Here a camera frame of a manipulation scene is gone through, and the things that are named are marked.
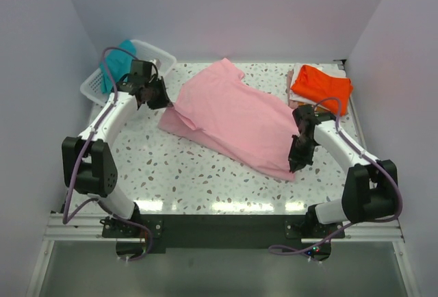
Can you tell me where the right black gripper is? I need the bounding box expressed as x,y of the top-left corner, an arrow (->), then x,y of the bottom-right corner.
287,134 -> 318,173

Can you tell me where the pink t-shirt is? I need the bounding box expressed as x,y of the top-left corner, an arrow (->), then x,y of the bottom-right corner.
158,58 -> 298,181

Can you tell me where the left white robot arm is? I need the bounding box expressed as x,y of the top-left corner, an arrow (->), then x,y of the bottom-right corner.
62,59 -> 171,237

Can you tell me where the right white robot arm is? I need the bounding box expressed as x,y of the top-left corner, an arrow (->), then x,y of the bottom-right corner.
288,105 -> 403,237

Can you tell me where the teal t-shirt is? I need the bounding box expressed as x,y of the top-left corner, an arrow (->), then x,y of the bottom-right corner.
99,40 -> 136,94

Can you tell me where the white plastic basket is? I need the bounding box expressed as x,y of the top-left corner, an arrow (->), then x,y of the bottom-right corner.
80,40 -> 177,107

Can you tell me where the folded light pink garment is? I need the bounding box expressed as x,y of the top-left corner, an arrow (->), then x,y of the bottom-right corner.
287,69 -> 299,109

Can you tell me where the folded patterned orange garment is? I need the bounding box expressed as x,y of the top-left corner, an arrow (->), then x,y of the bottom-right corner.
309,105 -> 331,114

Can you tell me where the folded orange t-shirt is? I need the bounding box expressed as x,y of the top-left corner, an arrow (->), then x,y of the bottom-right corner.
292,64 -> 353,116

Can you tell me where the folded white t-shirt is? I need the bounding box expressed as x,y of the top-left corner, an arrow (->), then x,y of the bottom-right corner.
291,63 -> 346,105

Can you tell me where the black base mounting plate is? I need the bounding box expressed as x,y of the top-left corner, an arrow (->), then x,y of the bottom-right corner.
100,214 -> 345,258

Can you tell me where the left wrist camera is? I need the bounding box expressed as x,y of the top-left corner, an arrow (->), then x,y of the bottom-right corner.
151,58 -> 162,69

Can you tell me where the aluminium frame rail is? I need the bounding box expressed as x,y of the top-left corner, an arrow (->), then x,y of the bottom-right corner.
43,214 -> 105,242

